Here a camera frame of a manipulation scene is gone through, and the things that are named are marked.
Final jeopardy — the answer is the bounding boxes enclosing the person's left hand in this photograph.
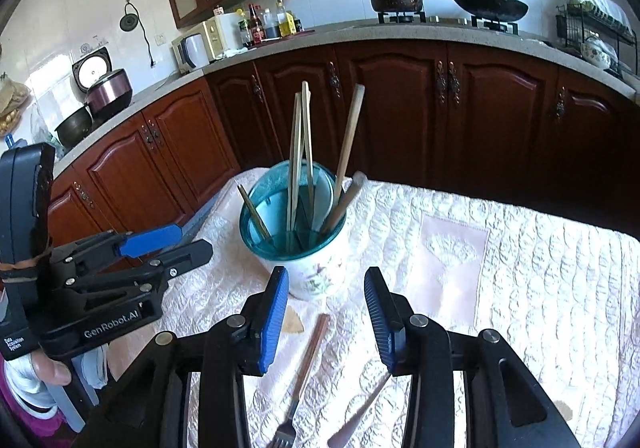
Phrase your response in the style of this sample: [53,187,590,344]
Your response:
[1,352,74,412]

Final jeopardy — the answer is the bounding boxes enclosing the cream quilted tablecloth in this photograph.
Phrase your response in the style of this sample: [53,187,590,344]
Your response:
[107,168,640,448]

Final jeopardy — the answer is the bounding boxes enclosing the plastic bag of food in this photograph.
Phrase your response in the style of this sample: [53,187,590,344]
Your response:
[0,78,32,136]

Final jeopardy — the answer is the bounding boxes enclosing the black wok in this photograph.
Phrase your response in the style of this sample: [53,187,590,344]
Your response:
[446,0,530,23]

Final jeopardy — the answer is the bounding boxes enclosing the person's left forearm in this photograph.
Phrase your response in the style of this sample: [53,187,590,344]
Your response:
[0,403,66,445]

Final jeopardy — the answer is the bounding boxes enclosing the metal fork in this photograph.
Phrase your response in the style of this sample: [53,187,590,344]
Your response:
[267,314,331,448]

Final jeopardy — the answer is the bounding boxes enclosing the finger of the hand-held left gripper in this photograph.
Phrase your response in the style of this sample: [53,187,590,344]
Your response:
[65,239,215,303]
[50,224,184,275]

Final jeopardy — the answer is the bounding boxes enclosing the row of condiment bottles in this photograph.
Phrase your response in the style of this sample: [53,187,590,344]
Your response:
[214,0,306,48]

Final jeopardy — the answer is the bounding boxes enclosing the white floral teal-rimmed utensil cup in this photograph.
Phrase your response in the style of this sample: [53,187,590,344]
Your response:
[239,160,348,301]

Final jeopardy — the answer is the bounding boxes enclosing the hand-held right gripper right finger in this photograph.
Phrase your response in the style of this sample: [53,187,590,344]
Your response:
[363,266,568,448]

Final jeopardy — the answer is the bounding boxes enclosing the row of white dishes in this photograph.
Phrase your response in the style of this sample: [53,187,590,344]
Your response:
[569,0,632,24]

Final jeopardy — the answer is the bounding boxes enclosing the brown wooden base cabinets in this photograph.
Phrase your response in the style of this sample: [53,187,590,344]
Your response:
[45,40,640,249]

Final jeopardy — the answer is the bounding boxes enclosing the cream countertop appliance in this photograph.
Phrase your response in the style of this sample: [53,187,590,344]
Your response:
[200,12,242,62]

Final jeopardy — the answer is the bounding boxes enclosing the black wire dish rack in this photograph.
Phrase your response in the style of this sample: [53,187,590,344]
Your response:
[555,0,636,73]

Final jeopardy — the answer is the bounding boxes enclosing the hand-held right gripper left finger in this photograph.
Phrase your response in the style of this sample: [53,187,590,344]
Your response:
[90,266,291,448]

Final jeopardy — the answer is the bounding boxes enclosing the floral patterned bowl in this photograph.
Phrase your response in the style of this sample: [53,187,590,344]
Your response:
[582,35,618,71]

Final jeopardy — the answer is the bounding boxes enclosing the metal spoon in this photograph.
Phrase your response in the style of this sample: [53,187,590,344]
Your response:
[326,373,393,448]

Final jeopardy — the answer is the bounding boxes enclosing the black inner pot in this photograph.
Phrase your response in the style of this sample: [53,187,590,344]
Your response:
[54,105,95,149]

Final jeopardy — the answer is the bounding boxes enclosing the gas stove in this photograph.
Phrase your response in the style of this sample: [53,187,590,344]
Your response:
[375,10,521,36]

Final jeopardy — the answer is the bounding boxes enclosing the maroon rice cooker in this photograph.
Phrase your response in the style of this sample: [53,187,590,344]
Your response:
[71,45,134,121]

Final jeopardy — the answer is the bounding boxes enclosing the wooden chopstick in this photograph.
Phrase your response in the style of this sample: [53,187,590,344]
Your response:
[286,92,302,249]
[334,84,366,189]
[319,171,368,235]
[300,81,317,229]
[236,184,273,243]

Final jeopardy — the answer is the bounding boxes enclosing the black wall plug cable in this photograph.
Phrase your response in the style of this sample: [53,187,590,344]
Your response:
[119,0,157,69]

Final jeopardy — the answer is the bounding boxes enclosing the grey kitchen countertop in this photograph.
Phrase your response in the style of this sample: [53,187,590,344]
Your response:
[50,22,640,169]

